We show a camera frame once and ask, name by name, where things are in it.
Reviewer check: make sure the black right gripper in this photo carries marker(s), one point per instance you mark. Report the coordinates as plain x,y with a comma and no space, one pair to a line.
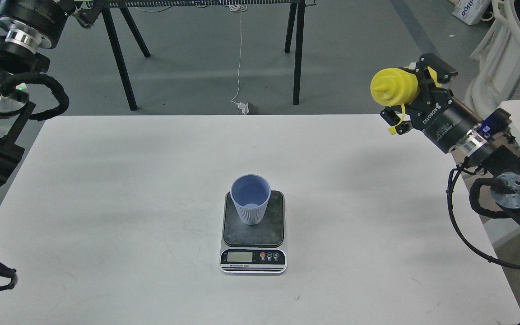
442,118

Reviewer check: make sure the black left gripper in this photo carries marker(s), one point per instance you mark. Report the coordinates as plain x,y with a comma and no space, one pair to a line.
34,24

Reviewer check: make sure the yellow squeeze bottle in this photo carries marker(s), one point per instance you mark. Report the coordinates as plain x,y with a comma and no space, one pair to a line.
391,87

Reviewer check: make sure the blue ribbed plastic cup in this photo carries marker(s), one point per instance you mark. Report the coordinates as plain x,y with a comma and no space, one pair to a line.
250,195

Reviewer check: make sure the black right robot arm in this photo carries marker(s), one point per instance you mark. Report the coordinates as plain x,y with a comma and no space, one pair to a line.
479,197

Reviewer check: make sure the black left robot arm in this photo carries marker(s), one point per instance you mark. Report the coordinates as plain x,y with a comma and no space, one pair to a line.
27,92

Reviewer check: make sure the digital kitchen scale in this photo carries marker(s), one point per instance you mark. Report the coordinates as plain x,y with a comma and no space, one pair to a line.
259,249

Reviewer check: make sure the white office chair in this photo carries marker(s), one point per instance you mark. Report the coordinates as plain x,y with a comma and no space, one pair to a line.
498,55

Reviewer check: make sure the white printed bag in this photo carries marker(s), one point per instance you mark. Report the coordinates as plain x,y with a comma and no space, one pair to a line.
470,11

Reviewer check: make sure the black trestle table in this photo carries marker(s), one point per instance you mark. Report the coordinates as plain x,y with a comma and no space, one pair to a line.
214,50

